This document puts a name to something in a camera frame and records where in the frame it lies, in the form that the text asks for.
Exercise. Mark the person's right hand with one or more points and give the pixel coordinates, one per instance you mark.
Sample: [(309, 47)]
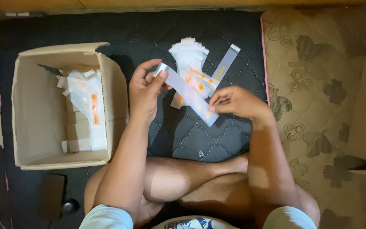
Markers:
[(243, 101)]

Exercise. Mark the person's left hand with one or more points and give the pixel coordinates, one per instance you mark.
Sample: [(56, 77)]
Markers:
[(143, 95)]

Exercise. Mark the person's right fingers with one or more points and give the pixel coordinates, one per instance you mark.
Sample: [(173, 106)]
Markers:
[(220, 100)]

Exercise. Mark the clear plastic sleeve orange print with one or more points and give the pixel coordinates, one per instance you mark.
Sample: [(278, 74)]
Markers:
[(187, 92)]

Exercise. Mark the long clear plastic sleeve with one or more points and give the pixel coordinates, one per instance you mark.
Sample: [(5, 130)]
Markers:
[(229, 60)]

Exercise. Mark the pile of clear plastic sleeves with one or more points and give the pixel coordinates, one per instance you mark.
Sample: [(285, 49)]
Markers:
[(191, 59)]

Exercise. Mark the black quilted mattress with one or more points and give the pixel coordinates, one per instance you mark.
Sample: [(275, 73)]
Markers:
[(186, 140)]

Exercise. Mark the person's bare legs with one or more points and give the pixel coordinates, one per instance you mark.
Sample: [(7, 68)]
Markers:
[(186, 181)]

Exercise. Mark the beige floral mattress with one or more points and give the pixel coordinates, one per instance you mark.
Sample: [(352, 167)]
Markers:
[(316, 95)]

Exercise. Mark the person's printed shirt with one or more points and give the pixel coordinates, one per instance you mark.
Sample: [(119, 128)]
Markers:
[(195, 223)]

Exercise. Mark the heap of sleeves inside carton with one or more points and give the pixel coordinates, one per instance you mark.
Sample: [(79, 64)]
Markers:
[(89, 105)]

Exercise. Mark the person's white shorts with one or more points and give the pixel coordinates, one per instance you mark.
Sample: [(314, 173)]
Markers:
[(106, 219)]

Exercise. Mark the open brown cardboard box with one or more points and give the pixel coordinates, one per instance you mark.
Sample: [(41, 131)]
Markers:
[(40, 105)]

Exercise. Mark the small black round object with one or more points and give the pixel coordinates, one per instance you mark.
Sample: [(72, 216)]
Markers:
[(71, 206)]

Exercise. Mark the flat black rectangular device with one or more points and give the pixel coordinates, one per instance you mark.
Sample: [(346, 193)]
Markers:
[(52, 195)]

